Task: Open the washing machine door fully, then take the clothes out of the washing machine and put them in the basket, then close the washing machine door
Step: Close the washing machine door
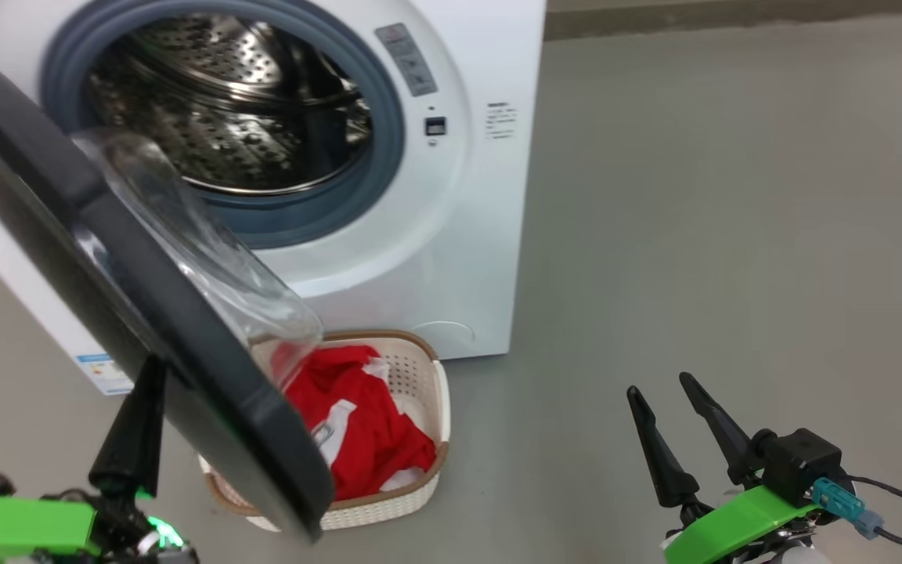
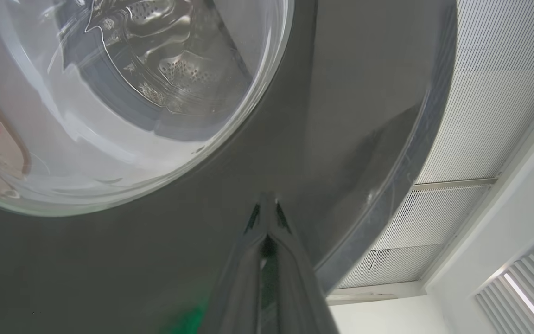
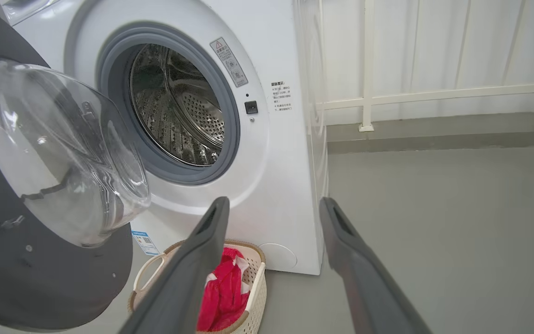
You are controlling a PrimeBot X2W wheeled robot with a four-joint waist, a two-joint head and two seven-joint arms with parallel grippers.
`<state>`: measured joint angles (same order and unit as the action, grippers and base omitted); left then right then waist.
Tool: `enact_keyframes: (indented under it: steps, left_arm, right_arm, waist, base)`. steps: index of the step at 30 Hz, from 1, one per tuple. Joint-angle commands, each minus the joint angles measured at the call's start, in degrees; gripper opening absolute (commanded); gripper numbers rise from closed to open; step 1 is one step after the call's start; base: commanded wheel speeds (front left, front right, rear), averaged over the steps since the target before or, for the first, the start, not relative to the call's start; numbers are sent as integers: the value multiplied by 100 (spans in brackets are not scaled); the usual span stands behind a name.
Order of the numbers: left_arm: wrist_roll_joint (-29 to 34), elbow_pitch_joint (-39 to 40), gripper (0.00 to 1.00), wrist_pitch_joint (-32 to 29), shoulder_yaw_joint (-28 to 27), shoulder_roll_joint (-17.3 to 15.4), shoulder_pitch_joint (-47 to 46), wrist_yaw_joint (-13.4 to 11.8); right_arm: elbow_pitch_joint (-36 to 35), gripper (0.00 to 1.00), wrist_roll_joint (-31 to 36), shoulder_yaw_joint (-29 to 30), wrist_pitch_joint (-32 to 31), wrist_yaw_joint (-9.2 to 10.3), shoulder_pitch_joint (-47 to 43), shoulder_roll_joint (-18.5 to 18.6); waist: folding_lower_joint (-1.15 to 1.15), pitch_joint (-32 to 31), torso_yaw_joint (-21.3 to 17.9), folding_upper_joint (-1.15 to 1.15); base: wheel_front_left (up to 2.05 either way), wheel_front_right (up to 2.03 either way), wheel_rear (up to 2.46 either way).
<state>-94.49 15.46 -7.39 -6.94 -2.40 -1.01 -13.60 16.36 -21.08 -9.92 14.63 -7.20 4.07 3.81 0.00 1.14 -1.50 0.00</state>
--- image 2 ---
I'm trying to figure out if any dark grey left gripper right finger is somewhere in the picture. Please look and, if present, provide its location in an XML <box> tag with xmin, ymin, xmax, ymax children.
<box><xmin>268</xmin><ymin>196</ymin><xmax>340</xmax><ymax>334</ymax></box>

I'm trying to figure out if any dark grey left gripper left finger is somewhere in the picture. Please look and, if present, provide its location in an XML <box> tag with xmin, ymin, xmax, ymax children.
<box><xmin>200</xmin><ymin>194</ymin><xmax>268</xmax><ymax>334</ymax></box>

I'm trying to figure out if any dark round washing machine door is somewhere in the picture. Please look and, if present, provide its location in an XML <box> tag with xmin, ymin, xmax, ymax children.
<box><xmin>0</xmin><ymin>0</ymin><xmax>458</xmax><ymax>334</ymax></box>

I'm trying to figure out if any perforated steel washer drum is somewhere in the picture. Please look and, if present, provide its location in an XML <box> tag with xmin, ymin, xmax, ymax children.
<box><xmin>89</xmin><ymin>0</ymin><xmax>254</xmax><ymax>114</ymax></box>

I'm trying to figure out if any louvered ceiling light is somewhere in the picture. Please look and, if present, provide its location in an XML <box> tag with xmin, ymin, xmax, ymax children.
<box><xmin>475</xmin><ymin>238</ymin><xmax>534</xmax><ymax>334</ymax></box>

